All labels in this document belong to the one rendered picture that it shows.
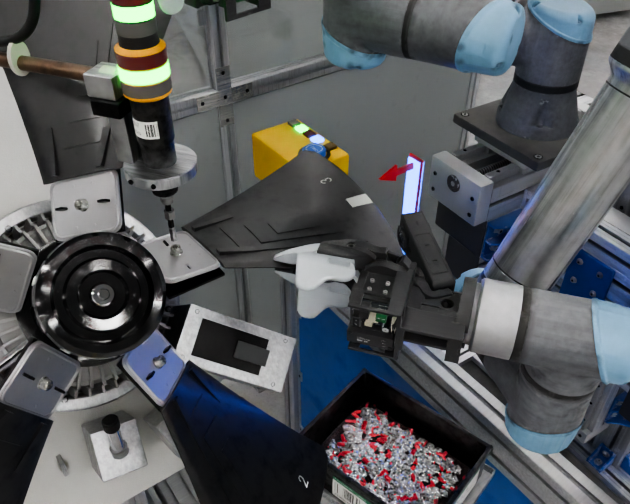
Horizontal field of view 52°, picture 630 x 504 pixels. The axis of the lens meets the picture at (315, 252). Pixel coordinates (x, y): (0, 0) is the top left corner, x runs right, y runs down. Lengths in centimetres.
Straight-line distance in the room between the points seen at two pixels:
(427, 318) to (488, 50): 27
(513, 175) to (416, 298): 66
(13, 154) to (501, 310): 64
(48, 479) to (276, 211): 45
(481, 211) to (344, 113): 64
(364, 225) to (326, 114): 96
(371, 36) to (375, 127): 113
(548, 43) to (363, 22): 55
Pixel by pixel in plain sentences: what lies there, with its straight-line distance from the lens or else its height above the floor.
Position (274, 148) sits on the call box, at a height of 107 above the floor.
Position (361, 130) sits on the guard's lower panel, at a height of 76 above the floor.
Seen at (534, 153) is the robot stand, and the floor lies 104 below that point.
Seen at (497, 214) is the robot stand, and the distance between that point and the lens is 128.
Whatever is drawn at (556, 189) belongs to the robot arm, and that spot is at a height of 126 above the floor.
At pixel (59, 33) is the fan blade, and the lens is 75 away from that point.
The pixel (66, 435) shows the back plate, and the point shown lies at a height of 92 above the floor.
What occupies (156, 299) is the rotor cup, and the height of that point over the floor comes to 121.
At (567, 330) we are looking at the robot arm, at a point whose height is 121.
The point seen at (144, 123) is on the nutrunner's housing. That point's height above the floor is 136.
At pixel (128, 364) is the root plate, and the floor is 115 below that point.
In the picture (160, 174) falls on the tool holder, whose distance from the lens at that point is 62.
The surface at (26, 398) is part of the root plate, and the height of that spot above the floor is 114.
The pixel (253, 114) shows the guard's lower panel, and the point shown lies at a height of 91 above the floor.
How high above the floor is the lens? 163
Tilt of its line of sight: 39 degrees down
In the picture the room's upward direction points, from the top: straight up
